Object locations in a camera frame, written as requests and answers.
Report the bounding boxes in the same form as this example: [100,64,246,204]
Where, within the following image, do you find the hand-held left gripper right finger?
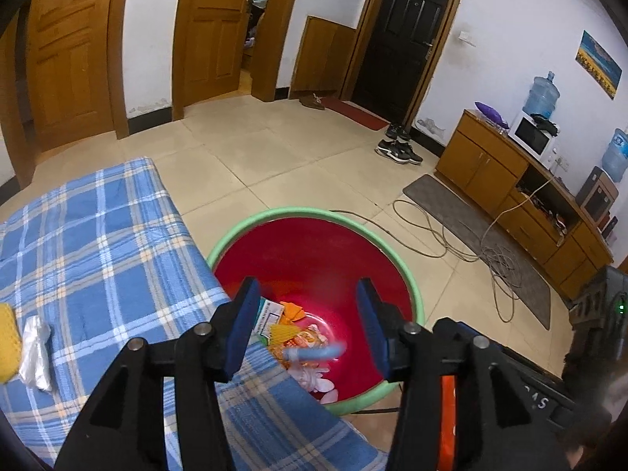
[356,278,584,471]

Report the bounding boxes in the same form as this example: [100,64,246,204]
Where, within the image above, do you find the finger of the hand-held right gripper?
[433,317,479,343]

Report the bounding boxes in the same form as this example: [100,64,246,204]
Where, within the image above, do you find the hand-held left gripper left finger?
[54,277,261,471]

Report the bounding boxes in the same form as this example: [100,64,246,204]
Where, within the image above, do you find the white and green box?
[252,298,285,344]

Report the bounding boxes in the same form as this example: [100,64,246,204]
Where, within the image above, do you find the red basin with green rim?
[206,207,425,415]

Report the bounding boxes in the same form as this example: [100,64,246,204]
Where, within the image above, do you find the orange plastic stool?
[438,375,463,471]

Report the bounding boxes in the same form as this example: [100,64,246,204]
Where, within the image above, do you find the grey floor mat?
[402,174,553,329]

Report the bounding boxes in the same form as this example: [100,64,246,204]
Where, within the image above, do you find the water dispenser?
[575,167,619,221]

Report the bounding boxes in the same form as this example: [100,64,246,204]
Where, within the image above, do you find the blue water jug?
[601,128,628,182]
[522,73,560,119]

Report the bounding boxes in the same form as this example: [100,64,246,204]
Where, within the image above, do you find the blue plaid table cloth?
[0,157,388,471]

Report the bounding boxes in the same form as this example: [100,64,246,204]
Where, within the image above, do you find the wooden low cabinet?
[436,109,614,300]

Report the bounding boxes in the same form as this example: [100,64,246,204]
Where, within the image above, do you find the white microwave oven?
[508,112,559,160]

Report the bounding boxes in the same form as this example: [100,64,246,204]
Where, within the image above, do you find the grey plastic bag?
[18,315,54,392]

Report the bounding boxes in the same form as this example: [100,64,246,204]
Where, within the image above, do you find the purple cloth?
[475,102,508,128]

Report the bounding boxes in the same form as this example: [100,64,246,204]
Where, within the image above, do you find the red doormat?
[321,97,389,131]

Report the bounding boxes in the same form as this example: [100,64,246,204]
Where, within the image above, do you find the black entrance door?
[352,0,458,123]

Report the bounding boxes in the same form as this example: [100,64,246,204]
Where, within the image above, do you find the open wooden door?
[179,0,256,109]

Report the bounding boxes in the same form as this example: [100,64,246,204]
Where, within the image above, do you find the closed wooden door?
[24,0,119,150]

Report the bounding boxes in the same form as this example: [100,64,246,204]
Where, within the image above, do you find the beige coiled cable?
[392,177,555,325]

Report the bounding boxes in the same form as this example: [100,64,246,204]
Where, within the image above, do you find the landscape wall picture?
[575,30,623,101]

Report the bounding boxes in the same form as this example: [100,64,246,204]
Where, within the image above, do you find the wooden wall panel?
[292,16,356,99]

